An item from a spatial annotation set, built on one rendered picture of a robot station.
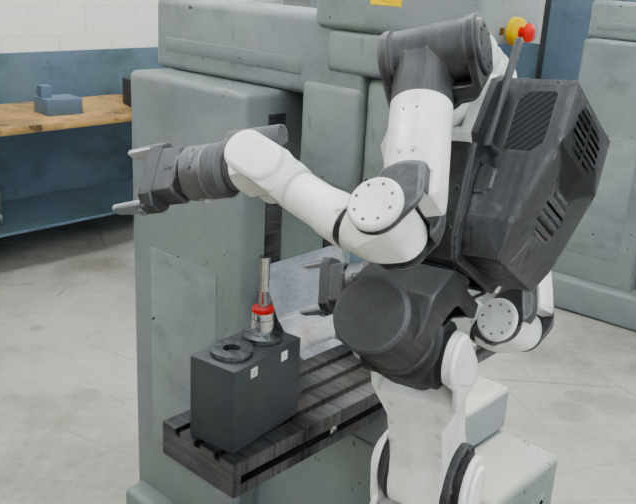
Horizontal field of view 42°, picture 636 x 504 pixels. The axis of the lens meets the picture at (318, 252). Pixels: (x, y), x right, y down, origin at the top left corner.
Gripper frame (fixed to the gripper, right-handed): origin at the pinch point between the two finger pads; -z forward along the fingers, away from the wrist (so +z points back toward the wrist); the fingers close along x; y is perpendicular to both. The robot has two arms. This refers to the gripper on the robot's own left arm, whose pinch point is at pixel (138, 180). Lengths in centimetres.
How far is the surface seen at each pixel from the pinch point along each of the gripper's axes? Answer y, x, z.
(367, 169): -66, 41, 9
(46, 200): -273, 181, -333
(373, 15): -40, 65, 18
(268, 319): -49.1, -5.0, -0.6
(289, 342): -55, -8, 2
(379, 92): -53, 54, 15
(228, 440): -51, -30, -6
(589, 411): -297, 49, 26
